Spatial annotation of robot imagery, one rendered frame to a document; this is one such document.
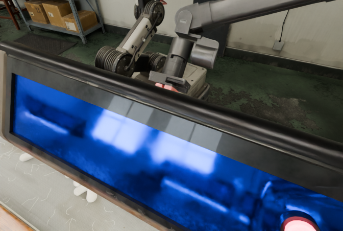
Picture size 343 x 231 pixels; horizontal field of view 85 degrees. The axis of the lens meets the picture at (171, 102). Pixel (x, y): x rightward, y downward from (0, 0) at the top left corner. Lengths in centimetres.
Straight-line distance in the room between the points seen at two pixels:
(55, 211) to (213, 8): 57
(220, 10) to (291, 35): 187
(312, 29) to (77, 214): 228
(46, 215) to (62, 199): 4
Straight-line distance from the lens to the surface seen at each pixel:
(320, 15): 232
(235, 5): 52
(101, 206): 48
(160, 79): 48
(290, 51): 242
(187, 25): 50
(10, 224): 52
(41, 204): 53
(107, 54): 84
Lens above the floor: 117
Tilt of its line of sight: 43 degrees down
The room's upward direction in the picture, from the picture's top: straight up
